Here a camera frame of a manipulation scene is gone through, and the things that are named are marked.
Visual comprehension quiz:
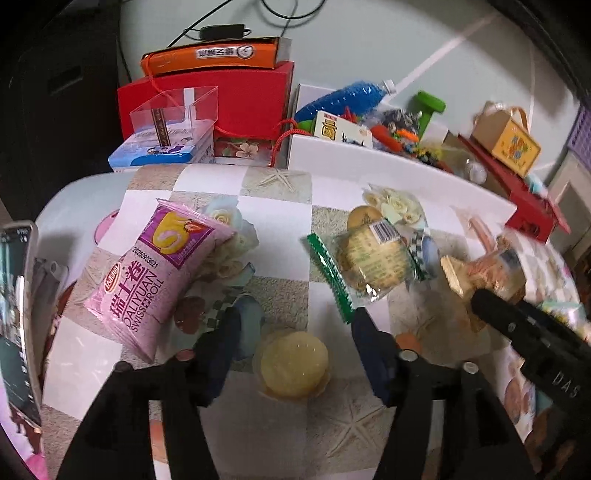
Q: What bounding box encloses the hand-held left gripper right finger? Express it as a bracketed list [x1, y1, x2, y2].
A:
[352, 308, 536, 480]

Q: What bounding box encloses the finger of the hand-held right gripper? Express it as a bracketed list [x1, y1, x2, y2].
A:
[471, 288, 591, 361]

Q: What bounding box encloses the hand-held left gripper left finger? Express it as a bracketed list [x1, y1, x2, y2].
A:
[55, 307, 242, 480]

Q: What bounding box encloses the gold clear snack packet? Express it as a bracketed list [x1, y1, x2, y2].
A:
[440, 246, 528, 302]

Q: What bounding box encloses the yellow jelly cup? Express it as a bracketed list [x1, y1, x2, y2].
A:
[252, 329, 332, 403]

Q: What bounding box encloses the green edged cookie packet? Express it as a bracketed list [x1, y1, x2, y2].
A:
[307, 217, 428, 325]

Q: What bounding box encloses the pink swiss roll packet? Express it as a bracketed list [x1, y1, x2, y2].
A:
[82, 198, 237, 364]

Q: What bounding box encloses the red gift box with bow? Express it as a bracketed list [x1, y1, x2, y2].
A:
[457, 134, 572, 244]

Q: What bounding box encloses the clear plastic ball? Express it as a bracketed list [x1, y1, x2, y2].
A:
[455, 157, 488, 184]

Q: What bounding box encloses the purple perforated basket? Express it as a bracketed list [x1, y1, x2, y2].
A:
[566, 108, 591, 158]

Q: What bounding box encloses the smartphone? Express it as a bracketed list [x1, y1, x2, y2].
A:
[0, 220, 43, 431]

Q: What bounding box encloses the pile of colourful toys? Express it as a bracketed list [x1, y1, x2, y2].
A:
[351, 107, 445, 168]

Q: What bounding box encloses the floral printed box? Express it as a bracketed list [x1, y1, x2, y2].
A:
[212, 135, 279, 167]

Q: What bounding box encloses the light blue box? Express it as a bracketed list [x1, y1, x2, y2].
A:
[108, 128, 216, 175]

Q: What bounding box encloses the green dumbbell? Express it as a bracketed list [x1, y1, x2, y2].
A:
[412, 91, 447, 140]

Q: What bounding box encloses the yellow and white carton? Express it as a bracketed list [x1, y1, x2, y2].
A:
[313, 111, 373, 149]

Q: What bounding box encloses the clear plastic box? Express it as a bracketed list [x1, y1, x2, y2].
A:
[129, 85, 219, 149]

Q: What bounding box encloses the blue bead bottle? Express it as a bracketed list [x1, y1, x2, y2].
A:
[294, 79, 398, 123]

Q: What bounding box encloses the large plain red box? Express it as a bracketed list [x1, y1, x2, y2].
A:
[117, 61, 296, 140]

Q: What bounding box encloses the orange case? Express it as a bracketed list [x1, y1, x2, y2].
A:
[140, 37, 293, 78]

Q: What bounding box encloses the dark cabinet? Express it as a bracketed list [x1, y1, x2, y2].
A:
[0, 0, 122, 210]

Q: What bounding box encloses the black power adapter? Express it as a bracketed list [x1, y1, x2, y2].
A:
[166, 0, 326, 49]

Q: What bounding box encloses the yellow gift box with handle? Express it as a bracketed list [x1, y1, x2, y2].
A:
[471, 102, 542, 179]

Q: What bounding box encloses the red cord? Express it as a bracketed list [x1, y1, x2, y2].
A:
[269, 118, 302, 168]

